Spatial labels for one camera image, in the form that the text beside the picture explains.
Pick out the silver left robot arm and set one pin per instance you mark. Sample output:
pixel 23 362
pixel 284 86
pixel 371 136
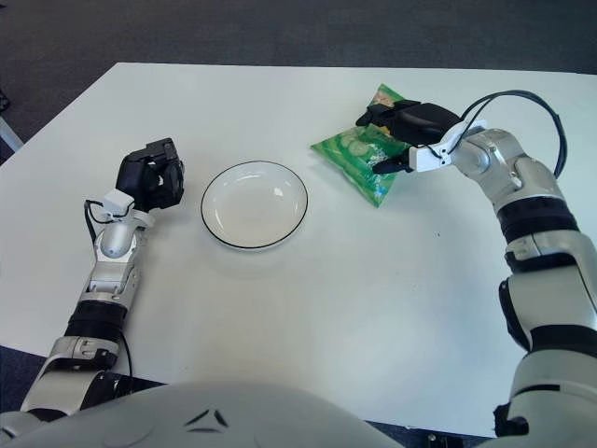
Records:
pixel 114 242

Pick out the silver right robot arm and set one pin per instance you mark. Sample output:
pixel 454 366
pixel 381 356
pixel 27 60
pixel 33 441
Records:
pixel 531 186

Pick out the grey robot torso shell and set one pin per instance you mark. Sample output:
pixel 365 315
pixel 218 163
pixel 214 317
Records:
pixel 210 420

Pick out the green potato chips bag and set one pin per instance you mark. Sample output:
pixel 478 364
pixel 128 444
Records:
pixel 354 158

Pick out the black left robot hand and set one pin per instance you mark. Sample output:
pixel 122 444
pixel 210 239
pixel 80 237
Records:
pixel 149 177

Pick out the white plate with black rim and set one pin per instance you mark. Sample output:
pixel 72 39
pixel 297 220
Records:
pixel 254 207

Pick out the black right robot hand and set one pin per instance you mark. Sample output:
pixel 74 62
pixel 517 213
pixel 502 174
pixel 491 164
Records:
pixel 420 123

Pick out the white desk leg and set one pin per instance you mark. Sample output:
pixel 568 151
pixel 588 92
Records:
pixel 9 133

